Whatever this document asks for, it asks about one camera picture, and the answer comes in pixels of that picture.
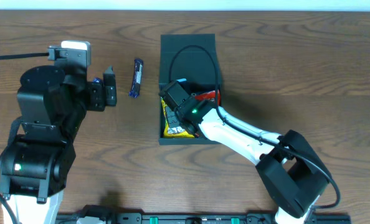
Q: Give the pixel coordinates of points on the blue Oreo cookie pack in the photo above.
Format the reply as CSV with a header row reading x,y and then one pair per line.
x,y
181,80

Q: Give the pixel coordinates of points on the red Hacks candy bag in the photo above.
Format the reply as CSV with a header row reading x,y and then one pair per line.
x,y
209,95

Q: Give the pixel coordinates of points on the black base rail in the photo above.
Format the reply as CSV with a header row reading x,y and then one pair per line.
x,y
98,214

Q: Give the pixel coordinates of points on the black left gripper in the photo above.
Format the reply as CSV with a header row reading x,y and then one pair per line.
x,y
99,95

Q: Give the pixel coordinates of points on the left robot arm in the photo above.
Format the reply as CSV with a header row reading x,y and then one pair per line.
x,y
40,150

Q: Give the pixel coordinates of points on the black open gift box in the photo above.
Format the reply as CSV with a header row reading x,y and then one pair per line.
x,y
192,57

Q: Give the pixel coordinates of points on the dark purple chocolate bar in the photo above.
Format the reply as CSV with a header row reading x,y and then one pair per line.
x,y
136,83

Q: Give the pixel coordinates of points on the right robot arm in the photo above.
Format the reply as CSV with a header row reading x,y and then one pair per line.
x,y
291,171

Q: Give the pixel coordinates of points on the yellow Hacks candy bag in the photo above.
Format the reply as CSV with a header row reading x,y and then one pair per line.
x,y
173,134

